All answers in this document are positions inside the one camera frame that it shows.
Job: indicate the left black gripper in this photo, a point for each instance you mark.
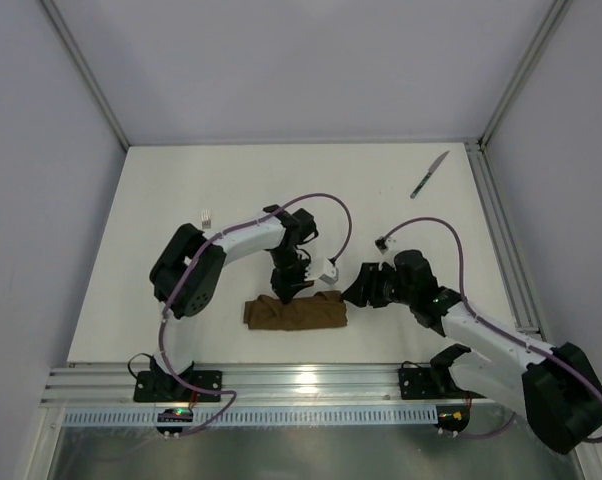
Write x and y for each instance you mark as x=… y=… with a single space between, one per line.
x=289 y=283

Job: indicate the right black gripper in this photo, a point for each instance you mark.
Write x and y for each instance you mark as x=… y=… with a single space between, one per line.
x=372 y=286

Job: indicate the brown cloth napkin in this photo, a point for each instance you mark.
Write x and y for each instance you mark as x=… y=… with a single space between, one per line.
x=323 y=310

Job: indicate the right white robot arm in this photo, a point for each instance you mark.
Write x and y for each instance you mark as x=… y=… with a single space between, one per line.
x=555 y=389

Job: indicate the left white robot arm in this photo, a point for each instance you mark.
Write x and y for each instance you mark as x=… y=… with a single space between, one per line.
x=187 y=273

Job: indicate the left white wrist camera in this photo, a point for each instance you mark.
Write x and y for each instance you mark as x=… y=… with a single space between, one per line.
x=323 y=270

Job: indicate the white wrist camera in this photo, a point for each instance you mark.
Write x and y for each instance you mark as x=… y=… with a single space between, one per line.
x=323 y=270
x=386 y=245

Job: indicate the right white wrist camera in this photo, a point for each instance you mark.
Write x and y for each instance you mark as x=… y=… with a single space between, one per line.
x=386 y=245

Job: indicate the fork with green handle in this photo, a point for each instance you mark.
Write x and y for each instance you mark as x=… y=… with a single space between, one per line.
x=206 y=220

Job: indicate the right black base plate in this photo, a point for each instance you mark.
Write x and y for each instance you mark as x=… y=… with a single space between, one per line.
x=423 y=381

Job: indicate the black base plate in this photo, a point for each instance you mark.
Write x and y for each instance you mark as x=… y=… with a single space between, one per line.
x=423 y=381
x=160 y=387

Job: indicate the knife with green handle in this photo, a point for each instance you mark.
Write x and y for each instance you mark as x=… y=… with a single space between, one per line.
x=431 y=170

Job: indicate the right side aluminium rail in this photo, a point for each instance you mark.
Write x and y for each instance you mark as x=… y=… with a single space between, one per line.
x=518 y=290

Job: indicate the slotted cable duct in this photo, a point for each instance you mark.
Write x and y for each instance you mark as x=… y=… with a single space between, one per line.
x=252 y=416

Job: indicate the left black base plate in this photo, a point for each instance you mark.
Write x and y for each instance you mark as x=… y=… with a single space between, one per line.
x=160 y=387

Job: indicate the aluminium mounting rail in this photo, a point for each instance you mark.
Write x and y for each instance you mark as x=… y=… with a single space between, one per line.
x=110 y=384

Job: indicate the right aluminium frame post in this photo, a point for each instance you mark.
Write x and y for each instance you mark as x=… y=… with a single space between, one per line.
x=533 y=53

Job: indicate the aluminium frame post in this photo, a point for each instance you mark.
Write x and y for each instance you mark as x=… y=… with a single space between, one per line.
x=533 y=53
x=71 y=47

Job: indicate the left aluminium frame post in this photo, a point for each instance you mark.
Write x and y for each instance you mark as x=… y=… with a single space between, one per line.
x=71 y=47

